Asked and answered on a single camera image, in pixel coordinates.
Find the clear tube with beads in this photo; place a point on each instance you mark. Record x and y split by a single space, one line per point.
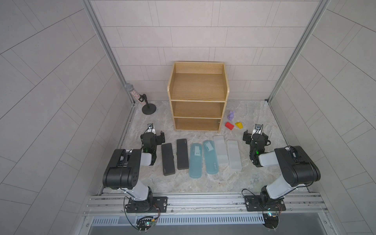
136 96

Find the red toy block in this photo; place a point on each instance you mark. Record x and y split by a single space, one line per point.
229 126

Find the wooden three-tier shelf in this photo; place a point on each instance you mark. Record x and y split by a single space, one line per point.
198 94

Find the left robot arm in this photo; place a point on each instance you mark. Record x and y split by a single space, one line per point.
123 169

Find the left circuit board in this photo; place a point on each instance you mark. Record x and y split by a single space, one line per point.
145 223

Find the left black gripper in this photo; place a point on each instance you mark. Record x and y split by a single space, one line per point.
157 138

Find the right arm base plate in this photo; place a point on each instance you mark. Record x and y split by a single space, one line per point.
256 203

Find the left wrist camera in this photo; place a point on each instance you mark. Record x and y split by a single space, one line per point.
150 128

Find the yellow toy block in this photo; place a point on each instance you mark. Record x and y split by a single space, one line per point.
239 125

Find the right circuit board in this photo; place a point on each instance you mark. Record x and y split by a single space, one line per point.
270 221

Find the circuit board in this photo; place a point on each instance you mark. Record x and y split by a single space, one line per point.
145 223
270 221

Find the black pencil case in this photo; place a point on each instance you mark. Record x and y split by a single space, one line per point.
182 154
168 159

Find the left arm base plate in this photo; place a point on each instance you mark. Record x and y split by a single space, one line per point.
158 204

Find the purple toy figure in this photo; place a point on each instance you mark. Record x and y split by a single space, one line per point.
231 115

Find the teal pencil case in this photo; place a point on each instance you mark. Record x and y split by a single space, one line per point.
210 157
195 168

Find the black round stand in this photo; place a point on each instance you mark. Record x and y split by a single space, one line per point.
148 108

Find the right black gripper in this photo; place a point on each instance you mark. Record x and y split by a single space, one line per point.
249 137

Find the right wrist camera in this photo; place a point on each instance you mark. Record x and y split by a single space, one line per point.
258 129

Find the aluminium mounting rail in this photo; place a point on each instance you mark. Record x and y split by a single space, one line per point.
209 203

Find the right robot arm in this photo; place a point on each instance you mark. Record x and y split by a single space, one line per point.
297 168

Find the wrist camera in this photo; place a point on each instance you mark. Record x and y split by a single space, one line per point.
150 128
258 129

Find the clear white pencil case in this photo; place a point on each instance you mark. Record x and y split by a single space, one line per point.
221 150
234 155

